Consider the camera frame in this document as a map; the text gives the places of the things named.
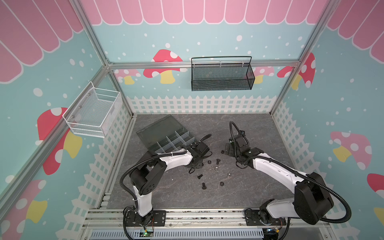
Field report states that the dark green compartment organizer box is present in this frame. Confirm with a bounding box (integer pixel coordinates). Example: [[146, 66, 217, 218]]
[[136, 115, 195, 154]]

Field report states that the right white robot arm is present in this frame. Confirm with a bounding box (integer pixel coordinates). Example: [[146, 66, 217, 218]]
[[225, 134, 352, 225]]

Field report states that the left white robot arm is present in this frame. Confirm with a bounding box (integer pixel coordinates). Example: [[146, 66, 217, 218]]
[[119, 142, 212, 218]]

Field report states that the black wire mesh basket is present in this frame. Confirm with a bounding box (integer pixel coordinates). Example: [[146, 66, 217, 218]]
[[191, 56, 256, 92]]

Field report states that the white wire mesh basket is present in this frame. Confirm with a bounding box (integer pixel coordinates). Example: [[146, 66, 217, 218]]
[[63, 82, 123, 138]]

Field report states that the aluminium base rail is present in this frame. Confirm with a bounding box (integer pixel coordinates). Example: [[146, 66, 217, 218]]
[[80, 207, 331, 229]]

